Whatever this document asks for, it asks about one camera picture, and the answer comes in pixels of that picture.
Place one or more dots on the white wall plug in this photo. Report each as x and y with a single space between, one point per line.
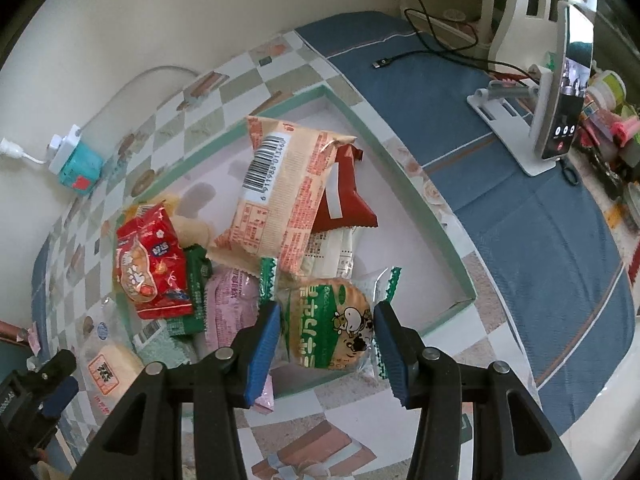
10 147

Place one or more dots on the silver and teal snack packet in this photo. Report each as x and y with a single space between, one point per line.
160 345

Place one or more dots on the yellow snack packet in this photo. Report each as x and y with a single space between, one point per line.
150 206

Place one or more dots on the white power strip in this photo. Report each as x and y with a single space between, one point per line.
65 152

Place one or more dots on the pink snack packet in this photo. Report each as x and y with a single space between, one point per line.
232 310

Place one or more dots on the white snack packet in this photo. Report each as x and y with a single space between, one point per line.
330 255

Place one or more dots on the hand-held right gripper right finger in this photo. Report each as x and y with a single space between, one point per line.
392 350

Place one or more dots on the dark red snack packet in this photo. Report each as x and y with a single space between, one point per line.
347 192

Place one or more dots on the peach orange snack packet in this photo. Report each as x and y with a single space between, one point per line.
285 185

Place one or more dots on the clear round bun packet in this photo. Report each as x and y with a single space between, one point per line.
107 370

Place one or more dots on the blue bed sheet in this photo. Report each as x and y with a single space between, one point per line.
525 240

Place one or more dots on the brown wooden board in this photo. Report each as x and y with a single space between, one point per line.
10 331

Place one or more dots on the small pink packet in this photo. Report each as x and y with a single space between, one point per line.
32 341

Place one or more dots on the green rice cracker packet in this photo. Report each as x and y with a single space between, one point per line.
330 327

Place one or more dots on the dark green snack packet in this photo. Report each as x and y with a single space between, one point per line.
197 285

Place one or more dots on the teal rimmed white tray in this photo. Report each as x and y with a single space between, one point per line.
410 200

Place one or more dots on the teal box with red label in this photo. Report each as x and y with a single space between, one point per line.
80 170

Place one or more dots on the pile of colourful small items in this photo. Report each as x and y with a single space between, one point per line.
615 125

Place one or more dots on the round yellow bun packet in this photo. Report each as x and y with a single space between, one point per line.
192 232

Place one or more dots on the white phone stand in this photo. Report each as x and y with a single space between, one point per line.
510 120

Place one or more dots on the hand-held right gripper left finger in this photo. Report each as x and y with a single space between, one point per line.
262 350

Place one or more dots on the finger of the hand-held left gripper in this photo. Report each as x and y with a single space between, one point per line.
59 399
55 366

